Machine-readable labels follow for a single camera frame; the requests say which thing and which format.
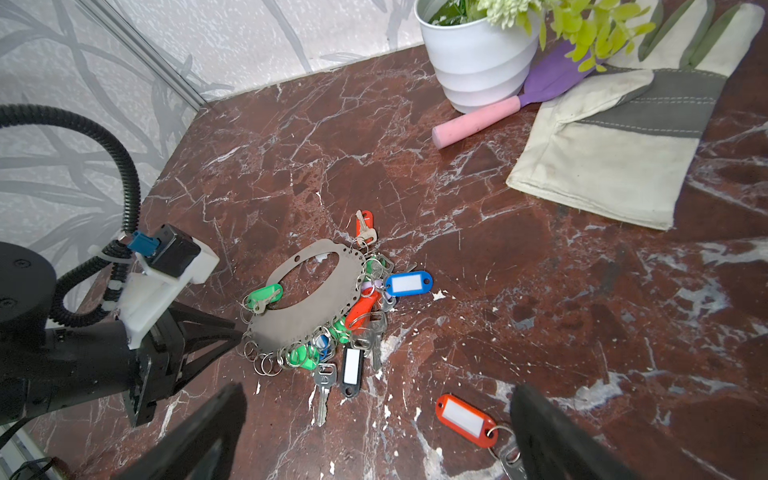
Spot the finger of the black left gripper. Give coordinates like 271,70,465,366
170,301,237,339
176,335,241,387

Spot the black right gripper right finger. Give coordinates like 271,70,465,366
510,384,639,479

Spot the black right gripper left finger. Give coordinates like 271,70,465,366
117,383,247,479

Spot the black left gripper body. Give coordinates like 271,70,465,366
123,302,191,427

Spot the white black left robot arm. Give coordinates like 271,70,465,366
1,243,241,426

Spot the green key tag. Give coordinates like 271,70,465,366
243,283,284,314

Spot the red tag loose key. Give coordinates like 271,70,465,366
436,394,528,480

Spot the black key tag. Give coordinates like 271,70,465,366
341,347,365,398

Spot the blue key tag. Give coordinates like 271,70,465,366
385,271,433,298

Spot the beige grey garden glove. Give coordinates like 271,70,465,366
506,1,765,231

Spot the white flower pot with plant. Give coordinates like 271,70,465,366
415,1,658,114

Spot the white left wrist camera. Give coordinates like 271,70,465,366
117,223,219,350

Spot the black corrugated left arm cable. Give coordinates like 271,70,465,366
0,103,143,329

